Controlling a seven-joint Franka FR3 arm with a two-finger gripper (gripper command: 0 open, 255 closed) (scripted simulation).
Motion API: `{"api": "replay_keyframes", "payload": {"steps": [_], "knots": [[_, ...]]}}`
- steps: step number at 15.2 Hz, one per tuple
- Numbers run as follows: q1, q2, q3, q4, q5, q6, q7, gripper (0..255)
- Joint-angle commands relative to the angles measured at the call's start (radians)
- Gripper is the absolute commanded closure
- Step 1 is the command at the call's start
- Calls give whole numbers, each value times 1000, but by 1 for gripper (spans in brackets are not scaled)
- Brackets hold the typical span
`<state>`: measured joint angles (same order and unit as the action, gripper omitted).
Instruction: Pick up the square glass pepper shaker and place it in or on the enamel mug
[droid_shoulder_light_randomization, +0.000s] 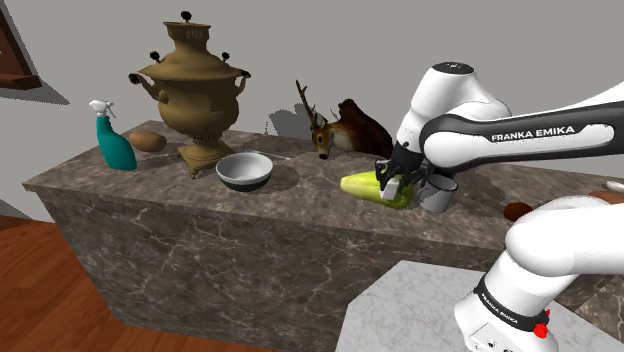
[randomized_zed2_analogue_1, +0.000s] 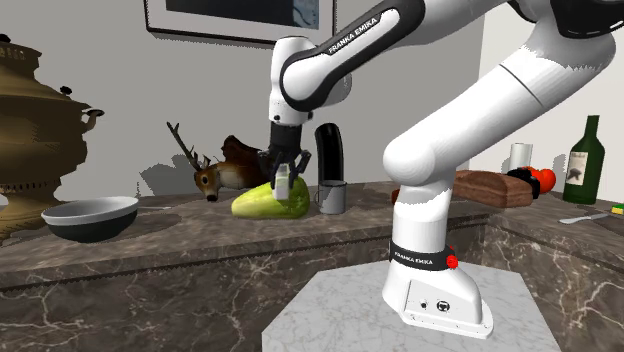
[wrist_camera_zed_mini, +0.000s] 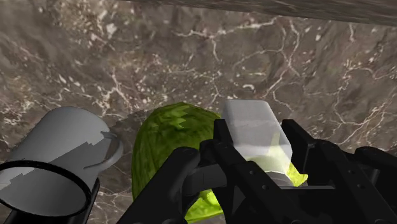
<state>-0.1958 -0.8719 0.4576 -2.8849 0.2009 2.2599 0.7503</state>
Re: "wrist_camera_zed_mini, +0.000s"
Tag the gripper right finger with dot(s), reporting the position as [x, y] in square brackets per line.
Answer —
[341, 180]

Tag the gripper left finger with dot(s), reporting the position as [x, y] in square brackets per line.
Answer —
[183, 173]

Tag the white rectangular block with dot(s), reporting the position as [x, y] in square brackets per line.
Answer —
[254, 130]

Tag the green lettuce head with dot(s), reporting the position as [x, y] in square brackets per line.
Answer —
[167, 136]

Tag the grey mug with black rim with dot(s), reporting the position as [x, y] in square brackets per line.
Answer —
[62, 133]

